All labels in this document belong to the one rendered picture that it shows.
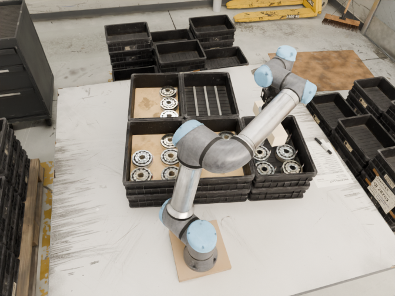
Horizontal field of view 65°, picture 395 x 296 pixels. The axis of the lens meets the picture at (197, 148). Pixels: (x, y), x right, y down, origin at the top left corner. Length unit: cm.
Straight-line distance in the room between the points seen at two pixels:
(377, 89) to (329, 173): 150
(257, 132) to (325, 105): 203
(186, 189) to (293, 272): 66
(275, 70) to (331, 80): 265
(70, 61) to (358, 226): 325
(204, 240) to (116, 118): 107
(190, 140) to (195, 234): 41
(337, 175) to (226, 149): 104
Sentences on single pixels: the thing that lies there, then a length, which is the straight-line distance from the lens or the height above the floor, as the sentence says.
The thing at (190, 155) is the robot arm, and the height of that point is 130.
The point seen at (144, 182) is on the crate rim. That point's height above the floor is 93.
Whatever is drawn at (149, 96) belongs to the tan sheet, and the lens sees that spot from 194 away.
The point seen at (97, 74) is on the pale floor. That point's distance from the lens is 361.
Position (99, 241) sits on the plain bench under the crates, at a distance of 156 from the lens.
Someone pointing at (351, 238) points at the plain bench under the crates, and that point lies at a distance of 171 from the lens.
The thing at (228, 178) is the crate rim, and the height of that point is 93.
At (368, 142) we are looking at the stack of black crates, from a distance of 267.
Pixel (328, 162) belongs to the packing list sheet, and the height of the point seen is 70.
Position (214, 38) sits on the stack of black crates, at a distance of 312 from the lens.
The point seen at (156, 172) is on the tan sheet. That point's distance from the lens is 155.
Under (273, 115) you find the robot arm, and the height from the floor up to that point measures 139.
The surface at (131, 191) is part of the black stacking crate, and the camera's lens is 147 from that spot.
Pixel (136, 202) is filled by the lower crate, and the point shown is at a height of 74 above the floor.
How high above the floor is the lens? 208
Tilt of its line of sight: 50 degrees down
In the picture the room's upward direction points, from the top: 3 degrees clockwise
